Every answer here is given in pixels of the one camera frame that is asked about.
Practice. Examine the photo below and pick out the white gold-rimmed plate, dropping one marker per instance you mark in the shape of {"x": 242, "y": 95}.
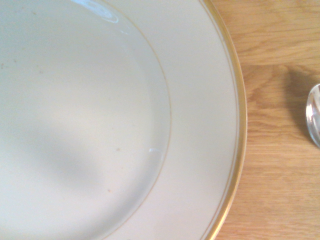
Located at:
{"x": 100, "y": 125}

